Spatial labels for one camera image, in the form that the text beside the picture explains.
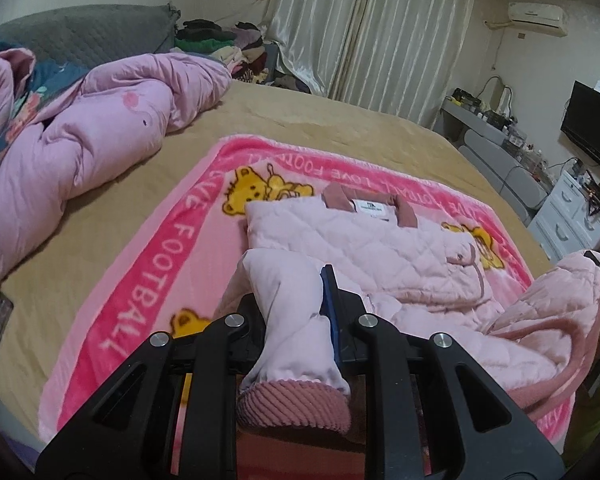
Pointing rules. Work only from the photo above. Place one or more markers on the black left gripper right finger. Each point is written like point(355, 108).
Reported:
point(432, 412)

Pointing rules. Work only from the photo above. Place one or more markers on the grey desk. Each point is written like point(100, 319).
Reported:
point(482, 145)

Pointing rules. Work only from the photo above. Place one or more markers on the white air conditioner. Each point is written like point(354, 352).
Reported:
point(542, 18)

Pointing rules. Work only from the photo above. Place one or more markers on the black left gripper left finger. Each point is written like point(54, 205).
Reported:
point(168, 411)

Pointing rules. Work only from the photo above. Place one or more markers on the pile of folded clothes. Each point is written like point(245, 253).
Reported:
point(242, 49)

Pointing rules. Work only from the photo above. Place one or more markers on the lilac floral duvet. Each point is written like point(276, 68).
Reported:
point(65, 130)

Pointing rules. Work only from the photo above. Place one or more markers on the clutter on desk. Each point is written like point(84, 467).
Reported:
point(491, 116)

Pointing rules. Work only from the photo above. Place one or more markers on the tan bed cover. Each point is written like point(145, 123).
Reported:
point(50, 286)

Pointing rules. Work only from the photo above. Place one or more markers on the green sleeve forearm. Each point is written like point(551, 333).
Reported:
point(584, 426)

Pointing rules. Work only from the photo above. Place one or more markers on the striped beige curtain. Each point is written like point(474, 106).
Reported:
point(391, 56)

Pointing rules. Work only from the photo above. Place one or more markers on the black television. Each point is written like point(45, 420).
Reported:
point(581, 123)

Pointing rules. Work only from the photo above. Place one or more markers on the pink quilted jacket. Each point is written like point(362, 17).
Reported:
point(538, 341)

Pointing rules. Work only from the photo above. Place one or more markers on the white drawer cabinet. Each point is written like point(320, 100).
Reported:
point(566, 222)

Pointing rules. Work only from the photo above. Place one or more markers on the pink football bear blanket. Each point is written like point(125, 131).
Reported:
point(173, 272)

